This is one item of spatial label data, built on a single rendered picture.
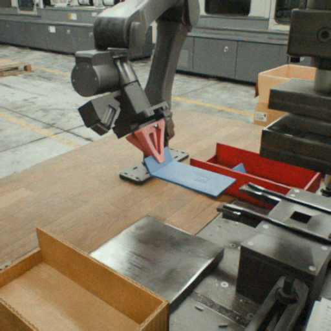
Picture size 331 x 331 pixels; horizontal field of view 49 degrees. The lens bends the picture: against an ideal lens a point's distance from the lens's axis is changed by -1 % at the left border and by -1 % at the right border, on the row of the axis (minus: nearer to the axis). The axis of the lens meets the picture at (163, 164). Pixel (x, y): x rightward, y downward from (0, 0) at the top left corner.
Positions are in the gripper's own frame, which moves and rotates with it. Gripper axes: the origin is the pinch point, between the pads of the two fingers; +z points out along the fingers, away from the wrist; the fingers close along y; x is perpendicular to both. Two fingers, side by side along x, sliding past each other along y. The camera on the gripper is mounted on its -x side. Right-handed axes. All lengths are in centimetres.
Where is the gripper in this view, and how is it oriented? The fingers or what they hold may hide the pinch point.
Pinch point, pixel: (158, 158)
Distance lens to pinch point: 69.4
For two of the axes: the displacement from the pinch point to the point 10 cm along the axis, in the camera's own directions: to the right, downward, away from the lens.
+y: 6.7, -2.4, -7.0
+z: 4.2, 9.0, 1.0
